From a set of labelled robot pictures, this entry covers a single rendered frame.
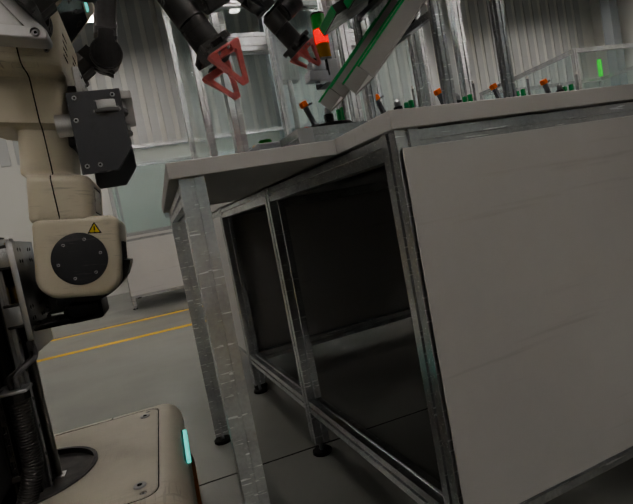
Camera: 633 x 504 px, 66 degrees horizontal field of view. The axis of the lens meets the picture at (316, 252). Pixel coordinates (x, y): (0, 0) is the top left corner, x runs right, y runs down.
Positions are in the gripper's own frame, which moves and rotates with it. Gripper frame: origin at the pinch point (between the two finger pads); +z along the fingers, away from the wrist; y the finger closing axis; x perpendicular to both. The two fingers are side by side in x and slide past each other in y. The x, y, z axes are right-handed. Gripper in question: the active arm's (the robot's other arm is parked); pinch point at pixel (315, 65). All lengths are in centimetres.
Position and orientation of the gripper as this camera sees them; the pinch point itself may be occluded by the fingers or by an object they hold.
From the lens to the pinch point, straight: 162.2
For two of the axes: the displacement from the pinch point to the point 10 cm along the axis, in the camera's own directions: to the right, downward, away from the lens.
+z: 7.0, 6.6, 2.8
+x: -6.1, 7.5, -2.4
